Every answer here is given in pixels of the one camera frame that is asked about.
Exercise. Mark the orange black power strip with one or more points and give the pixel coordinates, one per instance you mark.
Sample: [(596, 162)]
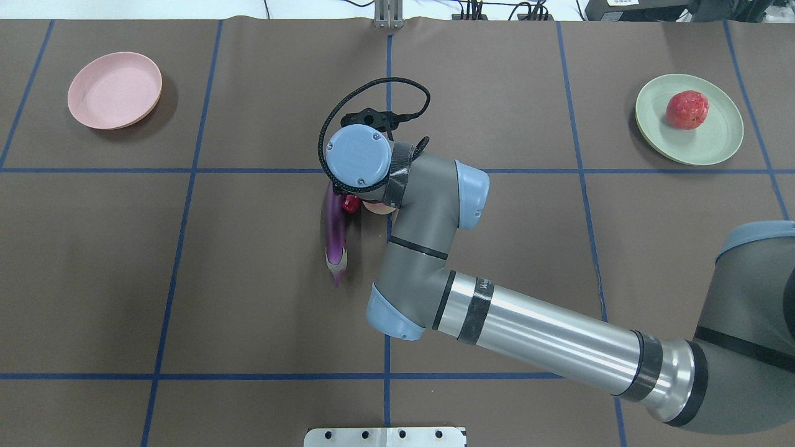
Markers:
[(511, 11)]

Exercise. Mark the yellow pink peach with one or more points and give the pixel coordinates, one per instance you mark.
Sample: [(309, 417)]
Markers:
[(378, 208)]

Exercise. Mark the purple eggplant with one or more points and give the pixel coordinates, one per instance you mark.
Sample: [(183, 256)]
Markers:
[(333, 219)]

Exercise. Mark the aluminium frame post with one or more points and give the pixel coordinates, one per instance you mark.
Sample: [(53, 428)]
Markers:
[(388, 14)]

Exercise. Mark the pink plate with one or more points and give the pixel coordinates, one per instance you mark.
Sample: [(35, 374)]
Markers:
[(115, 90)]

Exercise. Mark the red chili pepper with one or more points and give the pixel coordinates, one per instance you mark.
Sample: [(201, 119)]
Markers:
[(351, 204)]

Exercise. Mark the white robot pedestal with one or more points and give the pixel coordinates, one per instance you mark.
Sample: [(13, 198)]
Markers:
[(387, 436)]

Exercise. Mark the green plate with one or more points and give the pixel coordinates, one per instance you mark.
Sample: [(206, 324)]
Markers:
[(714, 141)]

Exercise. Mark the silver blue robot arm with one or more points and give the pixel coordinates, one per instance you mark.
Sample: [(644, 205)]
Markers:
[(695, 320)]

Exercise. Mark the black power adapter box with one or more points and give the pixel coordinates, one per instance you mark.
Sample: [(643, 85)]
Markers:
[(635, 11)]

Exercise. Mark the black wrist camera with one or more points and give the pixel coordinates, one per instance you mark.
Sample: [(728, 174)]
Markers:
[(381, 121)]

